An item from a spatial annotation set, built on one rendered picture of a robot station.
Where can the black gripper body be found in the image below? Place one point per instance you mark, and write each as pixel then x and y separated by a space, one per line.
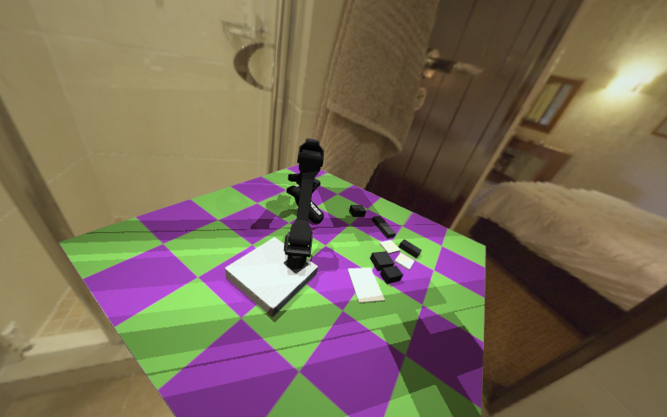
pixel 295 191

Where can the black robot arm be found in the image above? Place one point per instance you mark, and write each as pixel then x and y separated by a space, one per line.
pixel 310 159

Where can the dark grey controller unit with green rocker switches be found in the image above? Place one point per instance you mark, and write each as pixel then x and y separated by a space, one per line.
pixel 315 214

